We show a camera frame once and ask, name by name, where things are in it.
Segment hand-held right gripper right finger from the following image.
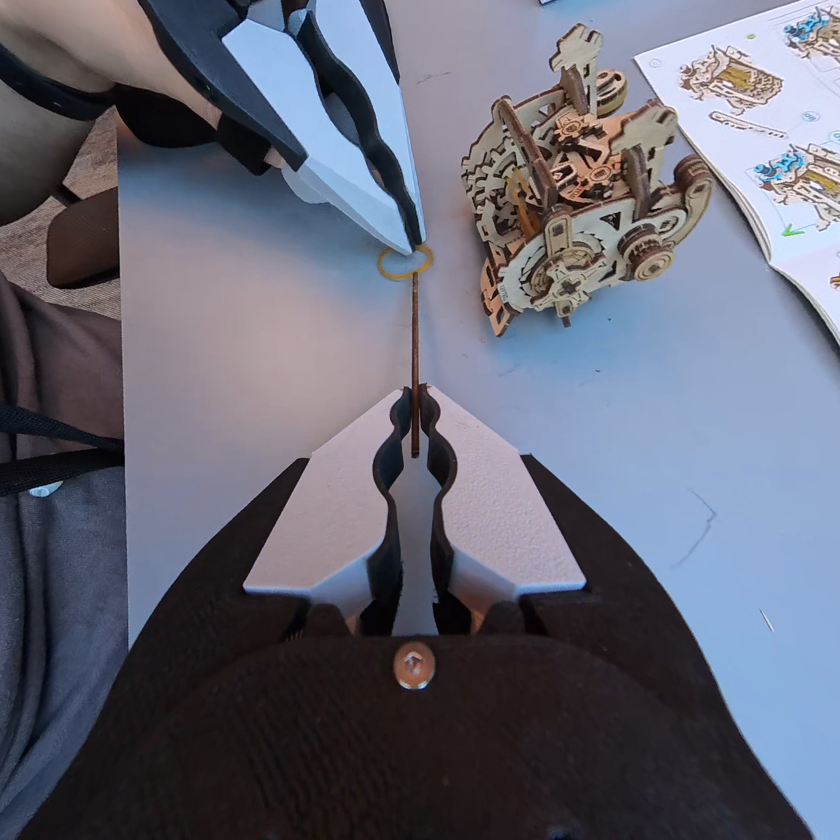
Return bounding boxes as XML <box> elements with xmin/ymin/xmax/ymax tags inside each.
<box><xmin>422</xmin><ymin>386</ymin><xmax>587</xmax><ymax>636</ymax></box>

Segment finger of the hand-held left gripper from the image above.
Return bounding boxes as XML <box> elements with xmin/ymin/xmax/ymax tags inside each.
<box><xmin>294</xmin><ymin>0</ymin><xmax>427</xmax><ymax>250</ymax></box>
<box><xmin>222</xmin><ymin>16</ymin><xmax>416</xmax><ymax>256</ymax></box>

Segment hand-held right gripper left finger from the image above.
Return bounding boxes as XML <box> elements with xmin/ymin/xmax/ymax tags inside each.
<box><xmin>243</xmin><ymin>388</ymin><xmax>413</xmax><ymax>637</ymax></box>

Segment yellow rubber band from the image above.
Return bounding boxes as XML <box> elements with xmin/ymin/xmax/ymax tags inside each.
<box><xmin>377</xmin><ymin>244</ymin><xmax>434</xmax><ymax>282</ymax></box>

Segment thin wooden stick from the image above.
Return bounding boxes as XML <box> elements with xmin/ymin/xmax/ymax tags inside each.
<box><xmin>412</xmin><ymin>272</ymin><xmax>422</xmax><ymax>458</ymax></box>

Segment wooden mechanical model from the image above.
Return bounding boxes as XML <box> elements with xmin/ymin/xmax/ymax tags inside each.
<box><xmin>461</xmin><ymin>23</ymin><xmax>716</xmax><ymax>339</ymax></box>

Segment person's left hand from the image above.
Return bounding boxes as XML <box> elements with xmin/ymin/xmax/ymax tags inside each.
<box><xmin>0</xmin><ymin>0</ymin><xmax>198</xmax><ymax>227</ymax></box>

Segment dark brown object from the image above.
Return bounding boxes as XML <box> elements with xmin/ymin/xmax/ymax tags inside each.
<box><xmin>46</xmin><ymin>190</ymin><xmax>121</xmax><ymax>290</ymax></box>

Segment person's lap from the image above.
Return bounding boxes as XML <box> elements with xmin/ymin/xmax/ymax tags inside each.
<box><xmin>0</xmin><ymin>272</ymin><xmax>129</xmax><ymax>834</ymax></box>

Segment illustrated instruction booklet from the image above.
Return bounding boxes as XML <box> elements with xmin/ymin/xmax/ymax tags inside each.
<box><xmin>633</xmin><ymin>0</ymin><xmax>840</xmax><ymax>345</ymax></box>

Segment black strap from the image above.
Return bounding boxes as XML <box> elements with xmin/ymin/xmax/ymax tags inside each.
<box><xmin>0</xmin><ymin>402</ymin><xmax>126</xmax><ymax>497</ymax></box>

